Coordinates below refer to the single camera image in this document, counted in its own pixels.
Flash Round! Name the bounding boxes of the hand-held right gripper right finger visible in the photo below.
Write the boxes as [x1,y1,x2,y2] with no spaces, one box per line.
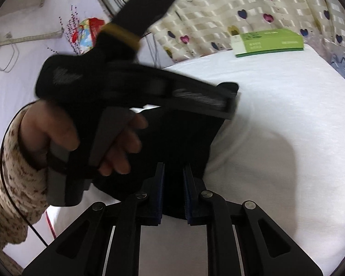
[182,165,324,276]

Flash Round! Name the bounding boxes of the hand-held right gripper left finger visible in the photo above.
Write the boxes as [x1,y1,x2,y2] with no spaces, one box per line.
[22,162,165,276]

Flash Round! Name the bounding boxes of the black pants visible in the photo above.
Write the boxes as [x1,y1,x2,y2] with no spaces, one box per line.
[90,83,239,219]

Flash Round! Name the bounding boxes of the person's left forearm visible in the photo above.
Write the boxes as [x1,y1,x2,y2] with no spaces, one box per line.
[0,103,51,245]

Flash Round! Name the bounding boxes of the person's left hand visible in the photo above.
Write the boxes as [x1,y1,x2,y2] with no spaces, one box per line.
[19,101,149,176]

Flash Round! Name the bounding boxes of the red snack bag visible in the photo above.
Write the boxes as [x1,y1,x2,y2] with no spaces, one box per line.
[72,18,105,56]

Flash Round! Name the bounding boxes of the dried decorative branch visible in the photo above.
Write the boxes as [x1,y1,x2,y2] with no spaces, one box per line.
[59,4,84,56]

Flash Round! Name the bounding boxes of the heart-print curtain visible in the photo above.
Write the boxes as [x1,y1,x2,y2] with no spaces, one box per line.
[108,0,345,69]

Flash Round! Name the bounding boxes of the green cardboard box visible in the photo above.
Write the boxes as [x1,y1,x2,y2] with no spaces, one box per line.
[230,29,305,58]

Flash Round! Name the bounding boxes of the blue plastic bag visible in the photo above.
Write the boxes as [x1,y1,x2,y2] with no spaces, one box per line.
[331,50,345,87]

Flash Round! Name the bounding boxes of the black hanging cables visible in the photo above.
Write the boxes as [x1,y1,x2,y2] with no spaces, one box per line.
[151,33,162,69]

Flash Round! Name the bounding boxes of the white wall conduit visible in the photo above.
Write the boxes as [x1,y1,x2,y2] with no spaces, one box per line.
[0,28,64,53]

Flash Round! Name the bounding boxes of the red cable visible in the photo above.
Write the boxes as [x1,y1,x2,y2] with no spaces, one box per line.
[44,210,57,240]

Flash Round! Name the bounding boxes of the black cable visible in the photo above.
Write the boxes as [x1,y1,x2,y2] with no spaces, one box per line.
[0,108,49,248]

